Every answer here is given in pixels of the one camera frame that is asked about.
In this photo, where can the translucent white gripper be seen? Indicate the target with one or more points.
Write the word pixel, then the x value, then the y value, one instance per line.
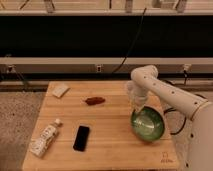
pixel 140 96

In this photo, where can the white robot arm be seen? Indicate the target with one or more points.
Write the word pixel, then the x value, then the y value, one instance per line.
pixel 199 110

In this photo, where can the clear plastic cup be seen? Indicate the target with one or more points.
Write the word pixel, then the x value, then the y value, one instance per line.
pixel 129 88

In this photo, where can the brown sausage-shaped object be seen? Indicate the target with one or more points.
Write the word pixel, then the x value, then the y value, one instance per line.
pixel 94 100

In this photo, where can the wooden table board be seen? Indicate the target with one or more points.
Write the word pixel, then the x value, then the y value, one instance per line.
pixel 96 133

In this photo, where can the black smartphone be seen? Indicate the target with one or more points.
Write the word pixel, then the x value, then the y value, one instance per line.
pixel 81 138

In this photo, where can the white sponge block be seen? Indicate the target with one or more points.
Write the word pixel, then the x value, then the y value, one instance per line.
pixel 60 90

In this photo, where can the grey wall rail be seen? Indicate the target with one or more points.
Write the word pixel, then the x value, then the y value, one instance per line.
pixel 104 64

